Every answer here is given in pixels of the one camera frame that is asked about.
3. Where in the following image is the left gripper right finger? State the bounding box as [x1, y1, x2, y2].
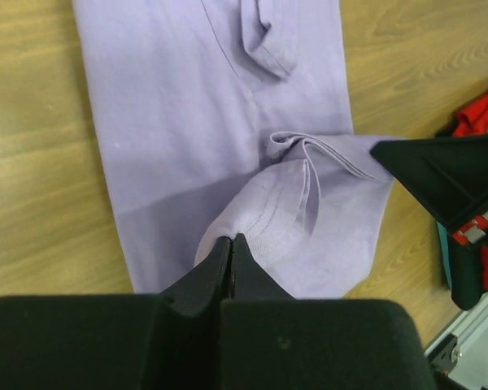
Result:
[221, 234, 437, 389]

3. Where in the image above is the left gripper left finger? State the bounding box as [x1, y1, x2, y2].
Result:
[0, 238, 232, 389]

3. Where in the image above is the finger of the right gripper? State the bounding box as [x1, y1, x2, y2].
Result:
[370, 134, 488, 232]

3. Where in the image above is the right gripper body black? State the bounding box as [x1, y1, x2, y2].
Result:
[447, 211, 488, 311]

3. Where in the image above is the purple t shirt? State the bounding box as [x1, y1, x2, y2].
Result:
[73, 1, 393, 298]

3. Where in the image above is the folded bright blue t shirt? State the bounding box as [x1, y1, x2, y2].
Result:
[436, 222, 452, 288]

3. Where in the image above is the folded red t shirt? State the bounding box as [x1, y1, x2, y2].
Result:
[452, 93, 488, 292]

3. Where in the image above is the aluminium frame rail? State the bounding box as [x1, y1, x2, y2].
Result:
[425, 293, 488, 390]

